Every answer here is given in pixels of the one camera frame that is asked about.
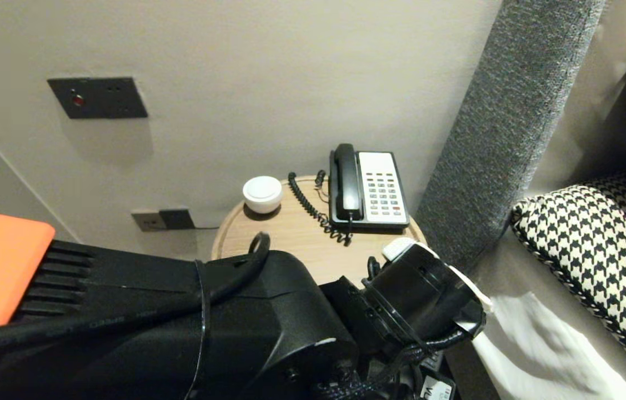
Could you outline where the dark wall switch panel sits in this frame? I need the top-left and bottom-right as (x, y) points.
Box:
(47, 77), (148, 119)

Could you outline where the black coiled telephone cord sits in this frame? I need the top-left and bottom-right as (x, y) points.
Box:
(288, 170), (353, 246)

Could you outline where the white bed sheet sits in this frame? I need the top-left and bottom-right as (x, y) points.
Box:
(471, 228), (626, 400)

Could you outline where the houndstooth black and white pillow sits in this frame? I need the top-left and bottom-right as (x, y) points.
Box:
(511, 169), (626, 396)

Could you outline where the grey upholstered headboard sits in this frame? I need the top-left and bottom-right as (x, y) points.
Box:
(413, 0), (607, 273)

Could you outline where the grey wall socket plate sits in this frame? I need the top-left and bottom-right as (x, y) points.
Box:
(131, 210), (168, 232)

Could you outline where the round wooden nightstand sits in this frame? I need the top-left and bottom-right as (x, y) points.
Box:
(212, 176), (427, 289)

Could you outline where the white round puck device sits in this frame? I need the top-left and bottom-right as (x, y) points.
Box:
(242, 176), (283, 214)

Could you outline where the black and white desk telephone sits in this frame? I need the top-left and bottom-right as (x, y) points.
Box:
(328, 150), (410, 231)

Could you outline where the dark grey bed base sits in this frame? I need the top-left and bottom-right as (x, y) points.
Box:
(446, 339), (494, 400)

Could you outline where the black telephone handset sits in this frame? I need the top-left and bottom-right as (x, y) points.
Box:
(333, 143), (364, 220)

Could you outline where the beige upholstered headboard panel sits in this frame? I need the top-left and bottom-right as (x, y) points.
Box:
(524, 0), (626, 198)

